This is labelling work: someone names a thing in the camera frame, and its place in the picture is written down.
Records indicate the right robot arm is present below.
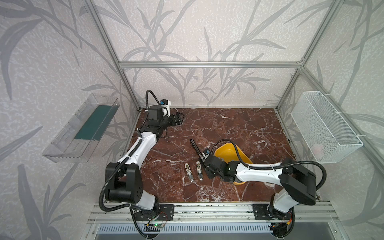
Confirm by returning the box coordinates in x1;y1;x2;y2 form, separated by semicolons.
197;144;316;214

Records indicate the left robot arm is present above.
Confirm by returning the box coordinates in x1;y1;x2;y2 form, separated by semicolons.
99;99;184;215

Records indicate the yellow plastic tray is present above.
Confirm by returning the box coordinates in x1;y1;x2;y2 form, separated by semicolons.
213;142;254;186

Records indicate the green circuit board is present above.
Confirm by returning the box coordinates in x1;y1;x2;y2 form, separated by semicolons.
145;222;167;232

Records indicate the clear plastic wall shelf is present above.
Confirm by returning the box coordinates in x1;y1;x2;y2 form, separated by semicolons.
43;94;120;163

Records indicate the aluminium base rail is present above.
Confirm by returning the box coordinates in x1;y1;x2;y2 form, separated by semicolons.
83;202;340;240

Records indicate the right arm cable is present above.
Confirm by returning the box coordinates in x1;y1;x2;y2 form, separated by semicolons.
210;139;328;191

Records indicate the white wire basket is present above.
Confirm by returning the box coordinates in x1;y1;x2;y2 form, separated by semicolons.
291;91;364;164

